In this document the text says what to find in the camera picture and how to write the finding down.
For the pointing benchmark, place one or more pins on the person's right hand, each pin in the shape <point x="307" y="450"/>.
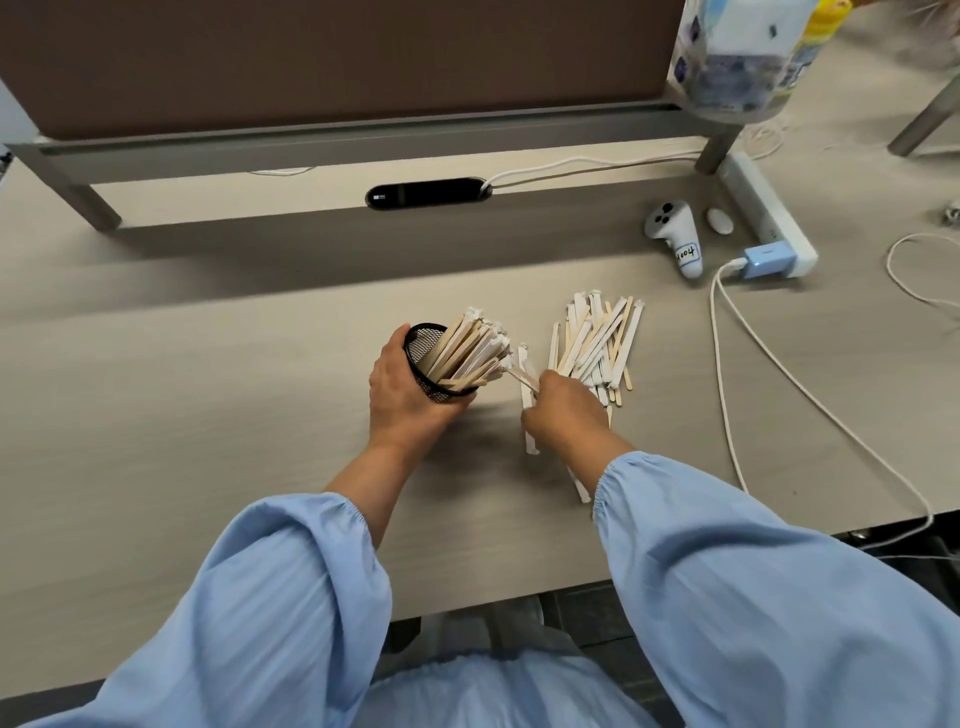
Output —
<point x="566" y="420"/>

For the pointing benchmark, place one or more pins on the person's left hand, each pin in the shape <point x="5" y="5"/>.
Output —
<point x="397" y="401"/>

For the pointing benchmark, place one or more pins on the person's right fingers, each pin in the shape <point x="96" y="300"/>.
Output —
<point x="546" y="390"/>

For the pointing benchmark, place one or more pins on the person's left thumb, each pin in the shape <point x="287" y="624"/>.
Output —
<point x="394" y="343"/>

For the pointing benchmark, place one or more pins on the single wooden stirrer stick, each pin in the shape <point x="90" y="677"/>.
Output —
<point x="523" y="379"/>

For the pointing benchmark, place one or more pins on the black mesh pen holder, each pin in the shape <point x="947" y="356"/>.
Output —
<point x="421" y="379"/>

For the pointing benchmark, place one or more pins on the person's right forearm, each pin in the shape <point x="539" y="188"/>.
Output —
<point x="675" y="540"/>

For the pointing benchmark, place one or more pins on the person's left forearm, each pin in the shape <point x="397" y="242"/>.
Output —
<point x="367" y="487"/>

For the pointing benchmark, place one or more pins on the paper-wrapped wooden stick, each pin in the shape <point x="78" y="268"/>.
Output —
<point x="527" y="360"/>
<point x="580" y="489"/>

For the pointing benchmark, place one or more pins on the pile of wrapped wooden sticks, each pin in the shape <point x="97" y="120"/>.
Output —
<point x="596" y="341"/>

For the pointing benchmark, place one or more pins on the bunch of sticks in holder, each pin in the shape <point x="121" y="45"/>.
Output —
<point x="469" y="352"/>

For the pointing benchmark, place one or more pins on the white handheld controller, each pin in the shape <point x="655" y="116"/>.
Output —
<point x="675" y="232"/>

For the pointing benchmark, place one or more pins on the small white oval object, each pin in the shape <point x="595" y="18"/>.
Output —
<point x="719" y="221"/>

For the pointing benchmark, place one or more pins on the light blue charger plug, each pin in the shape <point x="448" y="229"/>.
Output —
<point x="770" y="261"/>

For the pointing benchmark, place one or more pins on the white power strip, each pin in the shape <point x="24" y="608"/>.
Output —
<point x="772" y="214"/>

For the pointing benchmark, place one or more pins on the brown desk divider panel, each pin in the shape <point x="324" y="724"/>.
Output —
<point x="337" y="60"/>

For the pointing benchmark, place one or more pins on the light blue dress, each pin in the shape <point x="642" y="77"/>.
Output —
<point x="487" y="694"/>

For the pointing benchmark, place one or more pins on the yellow bottle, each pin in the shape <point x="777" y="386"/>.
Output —
<point x="821" y="26"/>

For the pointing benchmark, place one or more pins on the grey metal desk leg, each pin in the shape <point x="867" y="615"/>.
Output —
<point x="922" y="120"/>

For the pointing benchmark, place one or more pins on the grey metal divider frame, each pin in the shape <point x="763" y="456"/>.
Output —
<point x="375" y="142"/>

